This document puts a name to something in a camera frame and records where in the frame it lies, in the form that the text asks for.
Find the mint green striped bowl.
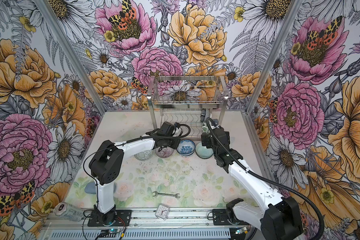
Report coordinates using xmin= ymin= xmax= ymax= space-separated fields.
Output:
xmin=195 ymin=142 xmax=214 ymax=159

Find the blue floral bowl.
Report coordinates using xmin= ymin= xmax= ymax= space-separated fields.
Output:
xmin=177 ymin=139 xmax=196 ymax=157

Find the dark grey patterned bowl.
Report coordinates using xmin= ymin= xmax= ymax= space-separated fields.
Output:
xmin=200 ymin=109 xmax=211 ymax=123

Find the green leaf pattern bowl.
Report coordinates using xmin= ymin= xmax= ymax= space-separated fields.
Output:
xmin=202 ymin=122 xmax=210 ymax=134

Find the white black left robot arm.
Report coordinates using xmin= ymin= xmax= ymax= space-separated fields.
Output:
xmin=89 ymin=122 xmax=191 ymax=226

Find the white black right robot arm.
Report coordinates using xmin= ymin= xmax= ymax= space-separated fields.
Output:
xmin=202 ymin=127 xmax=303 ymax=240

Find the steel two-tier dish rack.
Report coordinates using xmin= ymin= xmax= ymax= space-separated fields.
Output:
xmin=147 ymin=76 xmax=229 ymax=141

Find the pink striped bowl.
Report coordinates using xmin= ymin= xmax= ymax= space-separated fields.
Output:
xmin=155 ymin=147 xmax=175 ymax=159

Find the pale green patterned bowl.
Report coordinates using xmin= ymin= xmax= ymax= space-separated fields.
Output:
xmin=134 ymin=150 xmax=153 ymax=161

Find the steel open-end wrench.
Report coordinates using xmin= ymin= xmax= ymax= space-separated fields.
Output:
xmin=152 ymin=191 xmax=181 ymax=199

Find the small white square clock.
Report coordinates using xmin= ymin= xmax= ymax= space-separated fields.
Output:
xmin=155 ymin=204 xmax=170 ymax=221

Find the right green circuit board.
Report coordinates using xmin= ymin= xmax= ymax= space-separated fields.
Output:
xmin=235 ymin=227 xmax=248 ymax=235

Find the green circuit board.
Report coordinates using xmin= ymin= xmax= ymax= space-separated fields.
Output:
xmin=235 ymin=227 xmax=248 ymax=235
xmin=99 ymin=229 xmax=122 ymax=238

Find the left green circuit board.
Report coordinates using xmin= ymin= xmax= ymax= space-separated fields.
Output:
xmin=99 ymin=229 xmax=122 ymax=238

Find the silver drink can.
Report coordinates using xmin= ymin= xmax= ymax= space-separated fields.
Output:
xmin=54 ymin=202 xmax=84 ymax=222

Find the left black corrugated cable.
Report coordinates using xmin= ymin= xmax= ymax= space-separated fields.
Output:
xmin=82 ymin=123 xmax=192 ymax=205

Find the black corrugated cable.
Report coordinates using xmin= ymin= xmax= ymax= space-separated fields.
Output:
xmin=206 ymin=117 xmax=325 ymax=240
xmin=82 ymin=123 xmax=192 ymax=205

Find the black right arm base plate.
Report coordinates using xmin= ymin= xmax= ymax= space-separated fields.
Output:
xmin=212 ymin=209 xmax=238 ymax=226

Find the aluminium front rail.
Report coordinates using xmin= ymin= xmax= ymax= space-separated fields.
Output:
xmin=44 ymin=206 xmax=298 ymax=229

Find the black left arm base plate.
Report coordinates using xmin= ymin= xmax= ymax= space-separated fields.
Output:
xmin=87 ymin=210 xmax=132 ymax=227

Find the white slotted cable duct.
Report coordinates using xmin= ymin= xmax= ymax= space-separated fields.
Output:
xmin=45 ymin=228 xmax=231 ymax=240

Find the right black corrugated cable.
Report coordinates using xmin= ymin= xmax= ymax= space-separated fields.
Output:
xmin=206 ymin=117 xmax=325 ymax=240

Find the right aluminium corner post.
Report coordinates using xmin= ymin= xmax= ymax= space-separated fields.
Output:
xmin=246 ymin=0 xmax=303 ymax=115

